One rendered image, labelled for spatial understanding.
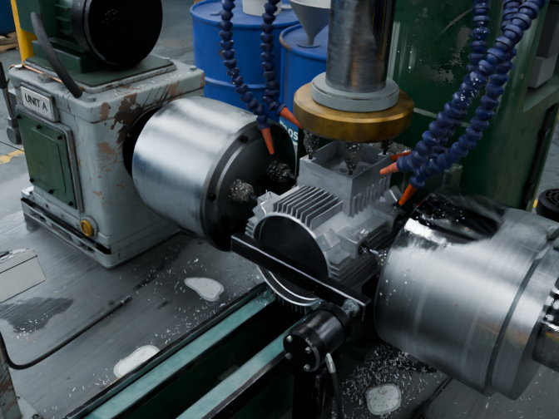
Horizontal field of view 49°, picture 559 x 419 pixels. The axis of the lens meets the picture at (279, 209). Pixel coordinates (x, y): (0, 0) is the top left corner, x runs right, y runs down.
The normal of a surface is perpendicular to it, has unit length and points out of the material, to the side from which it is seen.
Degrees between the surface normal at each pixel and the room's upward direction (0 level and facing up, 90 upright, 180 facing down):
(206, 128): 24
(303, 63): 90
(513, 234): 13
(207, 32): 90
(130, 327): 0
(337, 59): 90
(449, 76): 90
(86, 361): 0
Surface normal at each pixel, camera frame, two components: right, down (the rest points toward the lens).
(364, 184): 0.76, 0.35
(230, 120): -0.07, -0.79
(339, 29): -0.69, 0.35
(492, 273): -0.42, -0.37
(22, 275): 0.69, -0.09
